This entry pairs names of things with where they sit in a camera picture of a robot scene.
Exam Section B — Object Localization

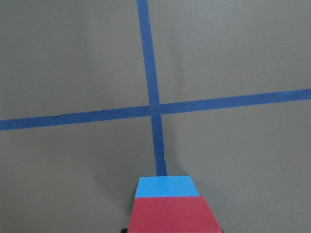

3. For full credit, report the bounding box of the blue tape line lengthwise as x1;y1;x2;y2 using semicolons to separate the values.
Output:
136;0;167;176

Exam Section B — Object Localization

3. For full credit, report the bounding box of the blue block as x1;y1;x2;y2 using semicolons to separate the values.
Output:
135;176;199;198

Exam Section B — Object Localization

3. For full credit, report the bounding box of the blue tape line crosswise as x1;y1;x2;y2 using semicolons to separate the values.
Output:
0;88;311;131

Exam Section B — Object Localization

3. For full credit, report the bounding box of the red block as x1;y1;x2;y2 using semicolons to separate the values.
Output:
127;197;223;233

